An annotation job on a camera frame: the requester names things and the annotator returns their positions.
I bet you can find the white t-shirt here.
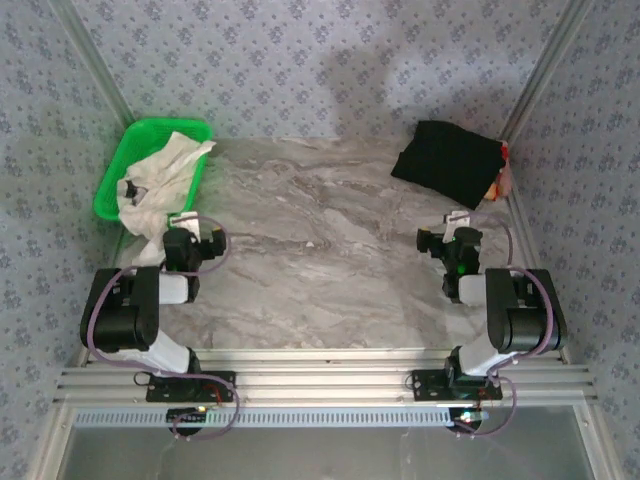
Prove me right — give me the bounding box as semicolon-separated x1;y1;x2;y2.
116;131;217;266

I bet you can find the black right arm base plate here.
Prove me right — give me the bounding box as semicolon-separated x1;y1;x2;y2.
410;368;503;401

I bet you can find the aluminium rail frame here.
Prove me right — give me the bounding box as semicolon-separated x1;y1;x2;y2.
53;347;599;407

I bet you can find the green plastic basket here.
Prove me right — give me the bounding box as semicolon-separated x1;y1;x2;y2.
93;117;215;224

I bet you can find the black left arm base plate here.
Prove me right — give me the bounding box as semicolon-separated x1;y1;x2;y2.
145;371;237;403

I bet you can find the red yellow patterned t-shirt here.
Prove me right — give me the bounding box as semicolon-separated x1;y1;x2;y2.
482;140;515;202

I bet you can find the controller board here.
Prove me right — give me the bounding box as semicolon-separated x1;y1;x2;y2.
448;407;490;432
167;407;210;426

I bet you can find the right controller board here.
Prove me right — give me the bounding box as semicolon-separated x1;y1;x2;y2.
448;407;490;432

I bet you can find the aluminium frame post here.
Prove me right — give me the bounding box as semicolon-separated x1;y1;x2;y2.
499;0;599;142
49;0;146;141

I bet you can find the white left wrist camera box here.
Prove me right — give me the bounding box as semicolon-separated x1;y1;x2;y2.
167;211;201;237

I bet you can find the grey slotted cable duct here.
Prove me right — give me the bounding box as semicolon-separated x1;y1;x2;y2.
74;405;454;430

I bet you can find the left controller board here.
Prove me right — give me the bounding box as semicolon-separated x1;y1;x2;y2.
167;407;210;426

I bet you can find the grey lower metal panel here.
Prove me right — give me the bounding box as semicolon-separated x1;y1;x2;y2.
37;404;619;480

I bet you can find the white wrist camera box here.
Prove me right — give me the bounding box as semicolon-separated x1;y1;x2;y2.
167;211;201;237
444;210;472;242

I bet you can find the black folded t-shirt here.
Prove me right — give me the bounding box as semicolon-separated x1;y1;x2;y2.
390;120;505;211

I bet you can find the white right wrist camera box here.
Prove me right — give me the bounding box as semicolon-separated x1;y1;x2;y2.
444;210;472;242

